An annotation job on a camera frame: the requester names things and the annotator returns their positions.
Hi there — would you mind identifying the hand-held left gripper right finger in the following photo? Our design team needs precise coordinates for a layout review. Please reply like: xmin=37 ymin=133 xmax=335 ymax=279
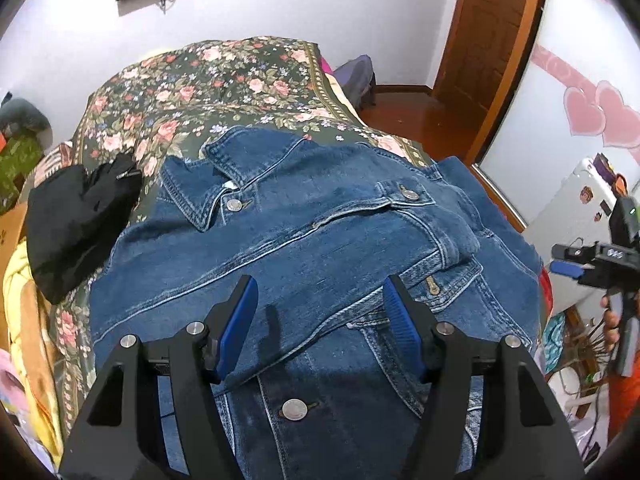
xmin=382 ymin=274 xmax=586 ymax=480

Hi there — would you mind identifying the person's right hand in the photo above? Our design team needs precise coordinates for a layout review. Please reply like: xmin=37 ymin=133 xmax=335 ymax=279
xmin=600 ymin=294 xmax=623 ymax=352

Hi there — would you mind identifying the brown wooden door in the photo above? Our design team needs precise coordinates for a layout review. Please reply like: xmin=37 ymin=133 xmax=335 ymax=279
xmin=431 ymin=0 xmax=551 ymax=163

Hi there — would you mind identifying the blue denim jacket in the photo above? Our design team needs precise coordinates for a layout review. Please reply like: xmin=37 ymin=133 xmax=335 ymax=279
xmin=89 ymin=126 xmax=546 ymax=480

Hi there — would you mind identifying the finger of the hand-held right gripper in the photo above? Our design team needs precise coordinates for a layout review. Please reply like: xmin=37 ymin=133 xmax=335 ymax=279
xmin=550 ymin=261 xmax=593 ymax=281
xmin=551 ymin=243 xmax=596 ymax=261

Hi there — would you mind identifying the wooden desk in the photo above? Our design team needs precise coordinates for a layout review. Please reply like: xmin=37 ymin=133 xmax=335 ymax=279
xmin=0 ymin=200 xmax=30 ymax=273

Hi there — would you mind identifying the black garment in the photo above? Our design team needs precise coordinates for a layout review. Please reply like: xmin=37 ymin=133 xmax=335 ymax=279
xmin=26 ymin=154 xmax=145 ymax=305

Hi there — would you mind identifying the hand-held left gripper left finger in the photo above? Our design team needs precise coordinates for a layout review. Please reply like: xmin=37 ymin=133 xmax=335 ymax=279
xmin=59 ymin=275 xmax=259 ymax=480

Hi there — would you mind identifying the person's right forearm orange sleeve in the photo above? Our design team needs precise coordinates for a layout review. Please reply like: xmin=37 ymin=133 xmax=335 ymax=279
xmin=606 ymin=305 xmax=640 ymax=443

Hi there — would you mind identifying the striped cloth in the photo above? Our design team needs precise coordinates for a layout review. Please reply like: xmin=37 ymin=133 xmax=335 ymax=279
xmin=34 ymin=144 xmax=77 ymax=182

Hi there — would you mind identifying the floral bedspread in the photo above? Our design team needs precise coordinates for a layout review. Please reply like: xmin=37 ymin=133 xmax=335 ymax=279
xmin=50 ymin=36 xmax=436 ymax=461

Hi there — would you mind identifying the yellow blanket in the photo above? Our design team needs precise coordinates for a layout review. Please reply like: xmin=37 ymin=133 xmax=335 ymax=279
xmin=2 ymin=247 xmax=65 ymax=443

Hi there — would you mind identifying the purple backpack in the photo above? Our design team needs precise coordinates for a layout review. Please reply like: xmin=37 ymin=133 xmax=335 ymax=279
xmin=332 ymin=56 xmax=376 ymax=109

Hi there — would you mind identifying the teal cloth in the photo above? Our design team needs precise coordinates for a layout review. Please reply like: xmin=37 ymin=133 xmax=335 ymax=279
xmin=542 ymin=310 xmax=569 ymax=372

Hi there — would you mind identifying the white refrigerator with stickers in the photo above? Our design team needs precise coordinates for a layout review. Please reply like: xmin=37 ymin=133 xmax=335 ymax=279
xmin=522 ymin=157 xmax=632 ymax=313

